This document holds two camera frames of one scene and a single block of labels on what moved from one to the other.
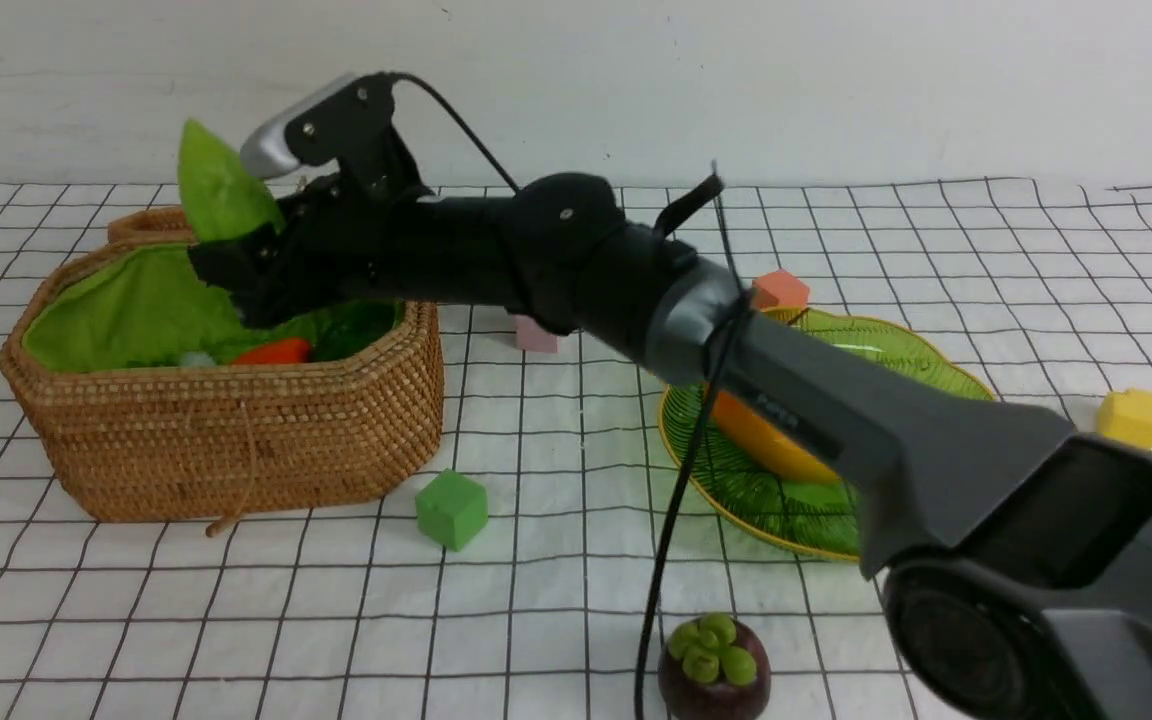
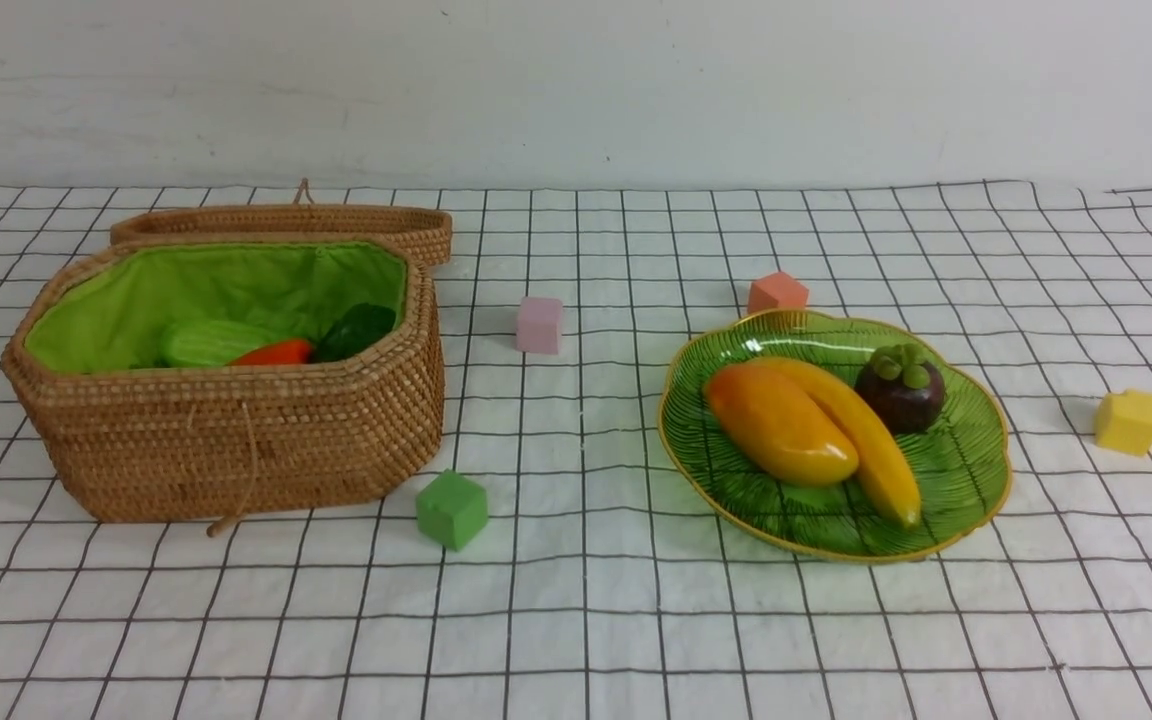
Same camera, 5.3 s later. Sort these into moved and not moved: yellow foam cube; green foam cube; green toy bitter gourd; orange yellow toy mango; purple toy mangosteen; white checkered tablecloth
Moved: green toy bitter gourd; purple toy mangosteen
Not moved: green foam cube; orange yellow toy mango; yellow foam cube; white checkered tablecloth
